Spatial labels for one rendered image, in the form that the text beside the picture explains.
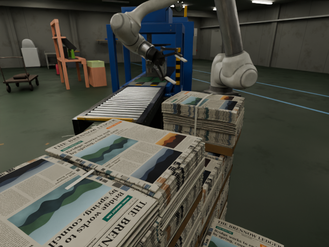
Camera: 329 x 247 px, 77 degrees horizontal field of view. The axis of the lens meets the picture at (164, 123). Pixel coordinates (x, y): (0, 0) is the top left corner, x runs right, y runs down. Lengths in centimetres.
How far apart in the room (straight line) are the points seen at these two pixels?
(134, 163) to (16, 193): 25
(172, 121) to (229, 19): 61
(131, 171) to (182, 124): 60
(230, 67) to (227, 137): 44
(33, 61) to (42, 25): 220
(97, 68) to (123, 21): 597
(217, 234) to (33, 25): 1432
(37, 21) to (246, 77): 1395
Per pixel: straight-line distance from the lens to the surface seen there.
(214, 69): 147
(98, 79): 709
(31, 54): 1389
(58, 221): 44
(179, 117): 105
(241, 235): 103
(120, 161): 55
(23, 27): 1471
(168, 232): 57
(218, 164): 99
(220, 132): 101
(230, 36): 126
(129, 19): 114
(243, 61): 127
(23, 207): 50
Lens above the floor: 135
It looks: 22 degrees down
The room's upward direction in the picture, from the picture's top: straight up
